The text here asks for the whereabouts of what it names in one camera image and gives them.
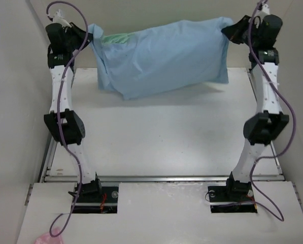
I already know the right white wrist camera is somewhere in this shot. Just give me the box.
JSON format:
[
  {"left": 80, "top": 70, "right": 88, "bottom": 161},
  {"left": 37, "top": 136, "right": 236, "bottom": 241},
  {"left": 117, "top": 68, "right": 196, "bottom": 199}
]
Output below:
[{"left": 256, "top": 3, "right": 270, "bottom": 18}]

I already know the pink plastic bag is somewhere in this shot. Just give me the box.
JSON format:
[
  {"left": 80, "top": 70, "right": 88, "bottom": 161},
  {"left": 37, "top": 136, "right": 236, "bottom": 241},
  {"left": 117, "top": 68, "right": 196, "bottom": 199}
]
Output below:
[{"left": 34, "top": 233, "right": 64, "bottom": 244}]

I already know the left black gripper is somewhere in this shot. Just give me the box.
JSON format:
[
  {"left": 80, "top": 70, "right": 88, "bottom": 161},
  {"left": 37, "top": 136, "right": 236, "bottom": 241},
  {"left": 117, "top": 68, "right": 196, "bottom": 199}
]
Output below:
[{"left": 63, "top": 22, "right": 94, "bottom": 52}]

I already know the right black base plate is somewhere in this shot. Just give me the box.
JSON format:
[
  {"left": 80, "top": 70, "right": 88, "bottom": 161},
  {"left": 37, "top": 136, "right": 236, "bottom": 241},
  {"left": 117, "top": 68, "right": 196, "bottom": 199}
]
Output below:
[{"left": 208, "top": 186, "right": 257, "bottom": 214}]

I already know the light blue pillowcase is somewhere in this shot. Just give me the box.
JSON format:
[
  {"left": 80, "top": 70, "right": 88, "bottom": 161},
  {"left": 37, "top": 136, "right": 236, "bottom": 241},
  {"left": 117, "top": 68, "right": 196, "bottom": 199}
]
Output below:
[{"left": 88, "top": 17, "right": 233, "bottom": 100}]

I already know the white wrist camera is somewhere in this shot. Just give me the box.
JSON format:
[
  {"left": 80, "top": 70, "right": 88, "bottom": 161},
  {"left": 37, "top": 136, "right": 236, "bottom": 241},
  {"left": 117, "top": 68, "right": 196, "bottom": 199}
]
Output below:
[
  {"left": 47, "top": 9, "right": 71, "bottom": 27},
  {"left": 256, "top": 3, "right": 270, "bottom": 18}
]

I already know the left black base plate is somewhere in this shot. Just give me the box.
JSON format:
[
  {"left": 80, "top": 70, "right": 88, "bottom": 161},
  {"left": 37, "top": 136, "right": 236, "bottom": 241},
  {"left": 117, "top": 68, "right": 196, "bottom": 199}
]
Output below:
[{"left": 73, "top": 186, "right": 119, "bottom": 214}]

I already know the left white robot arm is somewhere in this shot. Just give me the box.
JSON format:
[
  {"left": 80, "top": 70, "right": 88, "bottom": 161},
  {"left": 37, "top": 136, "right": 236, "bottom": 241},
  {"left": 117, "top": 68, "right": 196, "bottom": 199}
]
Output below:
[{"left": 44, "top": 22, "right": 103, "bottom": 202}]

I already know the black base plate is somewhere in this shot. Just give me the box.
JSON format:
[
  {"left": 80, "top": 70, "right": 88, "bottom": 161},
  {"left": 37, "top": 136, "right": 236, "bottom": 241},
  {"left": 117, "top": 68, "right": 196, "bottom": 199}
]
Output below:
[
  {"left": 73, "top": 186, "right": 119, "bottom": 214},
  {"left": 208, "top": 186, "right": 257, "bottom": 214}
]

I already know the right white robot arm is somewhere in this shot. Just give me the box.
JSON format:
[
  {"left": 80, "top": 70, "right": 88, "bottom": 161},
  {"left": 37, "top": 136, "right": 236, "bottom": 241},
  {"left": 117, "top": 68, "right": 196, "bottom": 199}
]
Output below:
[{"left": 209, "top": 14, "right": 289, "bottom": 201}]

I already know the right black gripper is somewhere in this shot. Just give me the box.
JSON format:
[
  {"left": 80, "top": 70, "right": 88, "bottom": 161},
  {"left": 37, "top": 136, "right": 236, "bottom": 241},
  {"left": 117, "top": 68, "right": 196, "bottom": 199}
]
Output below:
[{"left": 222, "top": 14, "right": 261, "bottom": 48}]

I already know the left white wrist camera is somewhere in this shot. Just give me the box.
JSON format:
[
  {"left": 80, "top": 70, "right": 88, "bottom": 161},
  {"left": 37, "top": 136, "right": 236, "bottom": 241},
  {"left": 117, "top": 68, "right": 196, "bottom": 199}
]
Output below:
[{"left": 47, "top": 9, "right": 71, "bottom": 27}]

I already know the aluminium front rail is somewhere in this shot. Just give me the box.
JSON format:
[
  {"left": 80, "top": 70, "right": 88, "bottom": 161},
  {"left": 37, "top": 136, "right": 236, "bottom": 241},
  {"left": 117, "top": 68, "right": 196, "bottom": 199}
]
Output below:
[{"left": 43, "top": 174, "right": 285, "bottom": 184}]

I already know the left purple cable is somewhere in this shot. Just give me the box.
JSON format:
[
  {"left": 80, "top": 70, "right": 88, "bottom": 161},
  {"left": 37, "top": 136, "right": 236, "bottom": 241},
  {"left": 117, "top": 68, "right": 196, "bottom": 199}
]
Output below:
[{"left": 46, "top": 1, "right": 88, "bottom": 237}]

